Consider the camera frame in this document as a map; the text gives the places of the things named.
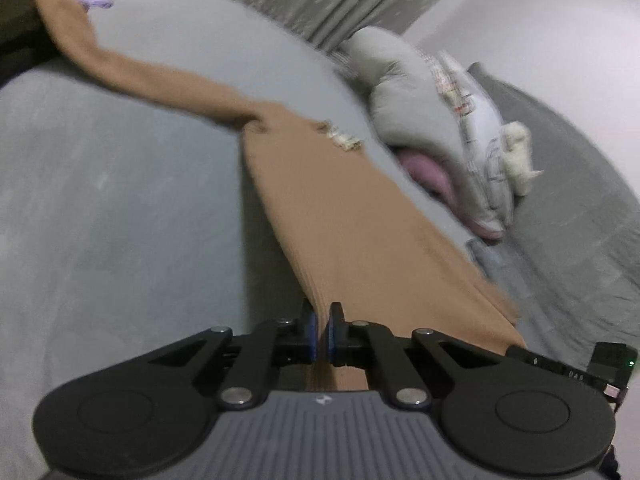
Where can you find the grey quilted headboard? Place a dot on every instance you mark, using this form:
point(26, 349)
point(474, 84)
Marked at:
point(575, 200)

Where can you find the grey folded cloth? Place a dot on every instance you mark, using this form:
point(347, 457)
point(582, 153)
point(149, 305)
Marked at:
point(492, 260)

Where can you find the pink blanket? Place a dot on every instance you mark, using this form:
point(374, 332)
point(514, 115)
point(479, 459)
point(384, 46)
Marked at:
point(425, 170)

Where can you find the white flower-print pillow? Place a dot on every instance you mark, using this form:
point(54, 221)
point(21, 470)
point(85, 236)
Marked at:
point(482, 125)

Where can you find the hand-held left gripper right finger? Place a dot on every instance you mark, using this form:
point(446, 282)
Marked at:
point(331, 337)

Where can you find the brown sweater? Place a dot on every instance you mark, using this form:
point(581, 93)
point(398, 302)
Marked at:
point(350, 220)

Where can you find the white plush toy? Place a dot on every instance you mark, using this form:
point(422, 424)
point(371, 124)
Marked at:
point(517, 155)

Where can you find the grey folded duvet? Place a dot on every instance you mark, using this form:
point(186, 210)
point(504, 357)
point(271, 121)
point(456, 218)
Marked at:
point(410, 95)

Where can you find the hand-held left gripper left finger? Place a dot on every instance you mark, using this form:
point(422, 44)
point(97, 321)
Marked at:
point(311, 335)

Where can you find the grey bed sheet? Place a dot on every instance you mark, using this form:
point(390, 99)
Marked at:
point(125, 185)

